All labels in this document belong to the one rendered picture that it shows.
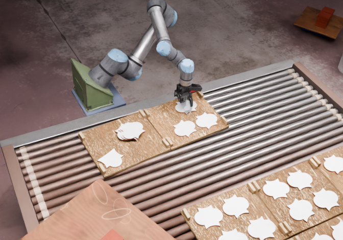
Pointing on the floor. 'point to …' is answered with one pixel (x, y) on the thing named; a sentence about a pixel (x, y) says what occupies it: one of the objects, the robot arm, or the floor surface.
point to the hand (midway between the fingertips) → (186, 106)
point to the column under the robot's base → (119, 101)
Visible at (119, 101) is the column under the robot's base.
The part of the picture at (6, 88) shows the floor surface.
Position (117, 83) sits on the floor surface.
